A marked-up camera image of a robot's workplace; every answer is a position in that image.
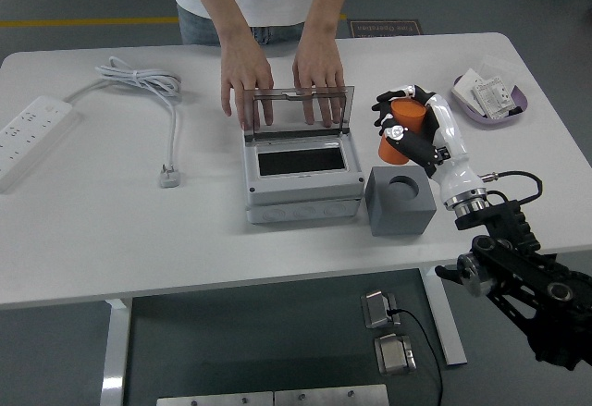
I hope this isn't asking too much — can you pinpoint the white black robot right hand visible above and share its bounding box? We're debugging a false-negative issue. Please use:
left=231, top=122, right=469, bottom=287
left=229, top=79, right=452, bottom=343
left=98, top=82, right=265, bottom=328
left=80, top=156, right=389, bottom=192
left=371, top=83, right=487, bottom=206

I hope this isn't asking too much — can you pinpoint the person's right hand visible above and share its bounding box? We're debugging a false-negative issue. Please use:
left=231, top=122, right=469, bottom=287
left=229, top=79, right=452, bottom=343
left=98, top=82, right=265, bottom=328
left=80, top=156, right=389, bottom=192
left=219, top=35, right=275, bottom=130

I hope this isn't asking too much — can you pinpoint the person's left hand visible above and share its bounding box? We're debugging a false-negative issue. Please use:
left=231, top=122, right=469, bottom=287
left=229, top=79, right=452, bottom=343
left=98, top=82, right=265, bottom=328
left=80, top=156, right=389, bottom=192
left=291, top=31, right=346, bottom=129

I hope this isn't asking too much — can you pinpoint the orange cylinder battery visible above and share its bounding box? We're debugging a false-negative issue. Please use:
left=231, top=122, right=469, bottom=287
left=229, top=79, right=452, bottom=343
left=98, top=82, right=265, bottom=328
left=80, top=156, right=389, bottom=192
left=377, top=99, right=427, bottom=166

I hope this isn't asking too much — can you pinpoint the smoky transparent box lid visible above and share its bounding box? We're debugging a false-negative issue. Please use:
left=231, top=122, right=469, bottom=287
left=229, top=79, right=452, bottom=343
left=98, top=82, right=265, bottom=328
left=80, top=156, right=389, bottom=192
left=243, top=84, right=356, bottom=135

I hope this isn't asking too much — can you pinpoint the white paper box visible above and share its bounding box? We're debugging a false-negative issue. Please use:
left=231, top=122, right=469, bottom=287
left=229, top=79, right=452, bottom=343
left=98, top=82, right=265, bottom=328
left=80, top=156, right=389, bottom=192
left=451, top=68, right=485, bottom=114

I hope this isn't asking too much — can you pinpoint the grey plastic junction box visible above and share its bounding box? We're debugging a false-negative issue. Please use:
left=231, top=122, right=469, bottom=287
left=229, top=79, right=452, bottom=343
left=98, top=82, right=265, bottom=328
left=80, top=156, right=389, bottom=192
left=242, top=137, right=366, bottom=226

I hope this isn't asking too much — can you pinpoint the silver floor socket box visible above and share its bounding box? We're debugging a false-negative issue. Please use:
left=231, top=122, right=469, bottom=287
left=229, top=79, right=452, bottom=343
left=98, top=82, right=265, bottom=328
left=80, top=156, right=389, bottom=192
left=373, top=333, right=418, bottom=376
left=360, top=289, right=402, bottom=331

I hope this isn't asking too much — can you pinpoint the purple plastic tray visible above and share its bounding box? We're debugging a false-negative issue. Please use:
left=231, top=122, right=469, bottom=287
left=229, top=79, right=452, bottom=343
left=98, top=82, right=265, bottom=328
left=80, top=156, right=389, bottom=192
left=450, top=74, right=532, bottom=129

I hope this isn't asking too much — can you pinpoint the dark floor sign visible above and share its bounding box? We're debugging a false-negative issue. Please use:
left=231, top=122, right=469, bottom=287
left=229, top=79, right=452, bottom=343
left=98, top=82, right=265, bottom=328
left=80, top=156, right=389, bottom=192
left=346, top=18, right=425, bottom=39

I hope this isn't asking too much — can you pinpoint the clear plastic bag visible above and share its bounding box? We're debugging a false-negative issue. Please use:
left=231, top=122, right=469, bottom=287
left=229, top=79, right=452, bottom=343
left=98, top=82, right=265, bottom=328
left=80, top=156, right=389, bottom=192
left=478, top=53, right=522, bottom=88

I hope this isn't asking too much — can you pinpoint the grey cube holder block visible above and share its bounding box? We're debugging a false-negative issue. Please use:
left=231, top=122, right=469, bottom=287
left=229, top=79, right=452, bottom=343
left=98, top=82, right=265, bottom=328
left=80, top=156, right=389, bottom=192
left=364, top=165, right=438, bottom=239

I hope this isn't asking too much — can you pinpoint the white power plug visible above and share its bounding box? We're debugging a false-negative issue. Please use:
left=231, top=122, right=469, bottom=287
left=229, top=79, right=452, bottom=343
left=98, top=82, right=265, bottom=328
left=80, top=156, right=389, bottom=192
left=159, top=161, right=182, bottom=190

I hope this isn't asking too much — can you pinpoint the white table leg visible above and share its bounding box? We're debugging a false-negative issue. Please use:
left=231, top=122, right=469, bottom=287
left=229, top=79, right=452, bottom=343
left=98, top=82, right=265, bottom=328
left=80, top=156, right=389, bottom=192
left=99, top=298, right=134, bottom=406
left=418, top=266, right=468, bottom=369

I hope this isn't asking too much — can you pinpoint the white power strip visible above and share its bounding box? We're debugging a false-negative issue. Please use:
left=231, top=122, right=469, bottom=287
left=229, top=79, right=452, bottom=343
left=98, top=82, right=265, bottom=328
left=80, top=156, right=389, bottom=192
left=0, top=94, right=80, bottom=193

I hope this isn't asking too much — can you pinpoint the grey metal floor plate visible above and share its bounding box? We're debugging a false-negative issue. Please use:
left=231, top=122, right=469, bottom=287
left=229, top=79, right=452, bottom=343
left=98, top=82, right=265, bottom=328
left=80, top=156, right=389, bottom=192
left=155, top=391, right=275, bottom=406
left=273, top=383, right=389, bottom=406

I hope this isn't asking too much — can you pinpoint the white power cord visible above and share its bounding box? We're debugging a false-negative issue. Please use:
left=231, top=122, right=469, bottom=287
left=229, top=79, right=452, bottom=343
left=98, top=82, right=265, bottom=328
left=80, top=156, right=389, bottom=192
left=64, top=55, right=184, bottom=171

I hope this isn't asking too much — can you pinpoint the black floor cable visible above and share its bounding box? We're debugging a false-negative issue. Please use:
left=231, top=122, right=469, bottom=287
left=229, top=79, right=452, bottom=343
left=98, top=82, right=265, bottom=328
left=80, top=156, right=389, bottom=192
left=388, top=308, right=445, bottom=406

